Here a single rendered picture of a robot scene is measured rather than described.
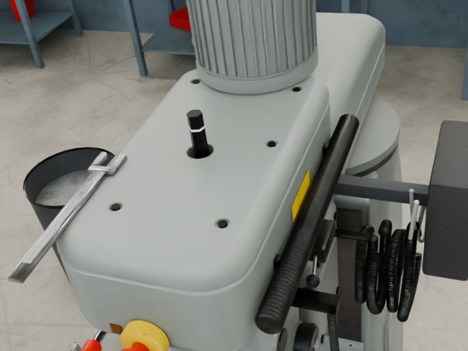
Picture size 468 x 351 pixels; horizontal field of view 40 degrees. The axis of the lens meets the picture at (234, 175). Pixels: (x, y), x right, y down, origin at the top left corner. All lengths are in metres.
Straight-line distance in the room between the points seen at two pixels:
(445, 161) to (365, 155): 0.33
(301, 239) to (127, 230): 0.23
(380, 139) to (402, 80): 3.46
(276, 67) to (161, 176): 0.26
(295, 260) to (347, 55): 0.66
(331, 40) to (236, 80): 0.50
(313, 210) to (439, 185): 0.26
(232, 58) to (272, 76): 0.07
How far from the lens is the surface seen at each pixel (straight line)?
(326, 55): 1.38
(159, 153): 0.89
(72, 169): 3.46
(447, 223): 1.12
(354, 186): 1.21
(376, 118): 1.54
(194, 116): 0.84
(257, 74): 0.98
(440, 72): 5.04
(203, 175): 0.84
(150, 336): 0.80
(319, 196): 0.92
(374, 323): 1.64
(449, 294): 3.27
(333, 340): 1.02
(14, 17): 6.42
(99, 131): 4.74
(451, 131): 1.20
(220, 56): 0.99
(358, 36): 1.47
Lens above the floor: 2.38
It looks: 36 degrees down
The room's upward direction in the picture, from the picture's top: 8 degrees counter-clockwise
